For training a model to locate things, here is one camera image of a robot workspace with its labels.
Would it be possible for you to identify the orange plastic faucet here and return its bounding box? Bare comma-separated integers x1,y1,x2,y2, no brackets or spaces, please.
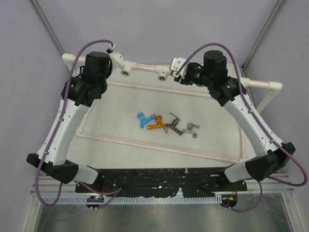
147,116,168,133

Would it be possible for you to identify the chrome metal faucet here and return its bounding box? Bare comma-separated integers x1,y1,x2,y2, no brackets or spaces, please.
183,123,200,139

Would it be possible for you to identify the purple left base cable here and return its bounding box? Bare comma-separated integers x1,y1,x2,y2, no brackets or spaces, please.
79,182,122,209

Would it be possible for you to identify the grey metal faucet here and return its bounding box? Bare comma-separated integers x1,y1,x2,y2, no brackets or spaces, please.
165,112,183,136

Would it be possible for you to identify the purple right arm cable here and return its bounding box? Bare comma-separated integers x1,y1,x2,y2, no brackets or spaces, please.
174,43,308,187

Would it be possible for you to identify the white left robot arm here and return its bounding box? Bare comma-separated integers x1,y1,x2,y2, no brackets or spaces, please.
27,52,112,192

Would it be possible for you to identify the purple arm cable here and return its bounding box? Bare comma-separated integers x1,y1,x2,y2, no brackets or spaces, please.
35,39,115,207
174,43,308,187

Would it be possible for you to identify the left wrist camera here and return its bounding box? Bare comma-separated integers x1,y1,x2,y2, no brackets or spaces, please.
106,44,124,72

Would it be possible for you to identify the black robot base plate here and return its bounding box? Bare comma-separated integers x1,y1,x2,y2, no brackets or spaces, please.
90,167,247,198

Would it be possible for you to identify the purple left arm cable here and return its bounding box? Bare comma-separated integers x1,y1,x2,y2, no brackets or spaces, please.
35,39,115,207

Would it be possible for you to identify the white slotted cable duct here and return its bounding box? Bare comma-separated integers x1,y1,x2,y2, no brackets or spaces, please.
57,194,222,205

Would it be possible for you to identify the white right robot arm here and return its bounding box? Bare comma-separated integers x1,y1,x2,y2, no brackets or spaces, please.
174,50,295,190

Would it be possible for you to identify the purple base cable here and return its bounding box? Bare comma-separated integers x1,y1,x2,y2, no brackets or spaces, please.
221,178,263,213
79,182,122,209

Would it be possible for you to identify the white PVC pipe frame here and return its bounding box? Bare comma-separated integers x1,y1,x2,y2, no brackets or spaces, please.
61,52,283,165

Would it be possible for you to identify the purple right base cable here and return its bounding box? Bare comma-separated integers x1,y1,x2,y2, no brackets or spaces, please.
221,178,263,213

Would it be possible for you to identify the blue plastic faucet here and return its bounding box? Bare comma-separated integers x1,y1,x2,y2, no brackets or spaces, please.
137,112,155,129

